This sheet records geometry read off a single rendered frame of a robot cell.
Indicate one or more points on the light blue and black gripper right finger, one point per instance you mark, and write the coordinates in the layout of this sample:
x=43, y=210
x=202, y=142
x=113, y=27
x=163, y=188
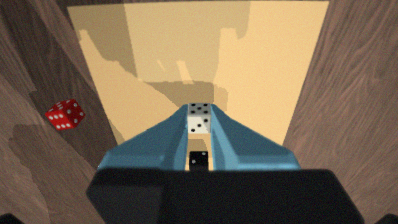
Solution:
x=244, y=148

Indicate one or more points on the red die with white pips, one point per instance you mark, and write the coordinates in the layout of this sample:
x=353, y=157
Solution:
x=65, y=114

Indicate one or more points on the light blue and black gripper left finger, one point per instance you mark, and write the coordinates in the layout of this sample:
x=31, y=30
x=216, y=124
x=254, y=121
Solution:
x=154, y=147

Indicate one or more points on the tan flat mat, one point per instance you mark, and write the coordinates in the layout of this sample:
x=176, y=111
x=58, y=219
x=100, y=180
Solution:
x=248, y=57

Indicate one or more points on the black die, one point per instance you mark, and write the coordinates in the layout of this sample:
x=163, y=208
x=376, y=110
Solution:
x=198, y=160

